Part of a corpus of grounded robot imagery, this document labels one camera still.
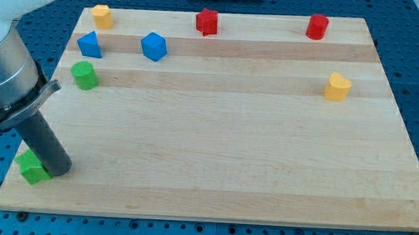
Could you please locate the blue cube block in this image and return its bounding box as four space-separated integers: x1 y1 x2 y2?
140 32 167 62

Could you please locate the wooden board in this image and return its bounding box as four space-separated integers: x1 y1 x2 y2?
0 9 419 232

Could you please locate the red star block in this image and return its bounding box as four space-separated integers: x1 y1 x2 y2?
195 8 218 36

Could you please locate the green cylinder block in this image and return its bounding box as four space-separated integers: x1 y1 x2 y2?
71 61 98 90

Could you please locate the yellow heart block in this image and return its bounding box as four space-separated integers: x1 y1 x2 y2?
324 72 352 101

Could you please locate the red cylinder block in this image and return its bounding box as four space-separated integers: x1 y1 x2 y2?
306 14 329 40

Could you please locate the blue triangular prism block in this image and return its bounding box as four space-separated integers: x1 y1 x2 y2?
77 31 103 58

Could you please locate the yellow hexagon block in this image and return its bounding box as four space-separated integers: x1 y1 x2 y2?
91 4 114 30

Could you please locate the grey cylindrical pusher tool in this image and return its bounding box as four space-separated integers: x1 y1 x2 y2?
15 111 72 177

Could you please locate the green star block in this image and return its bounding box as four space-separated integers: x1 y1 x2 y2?
15 148 53 186

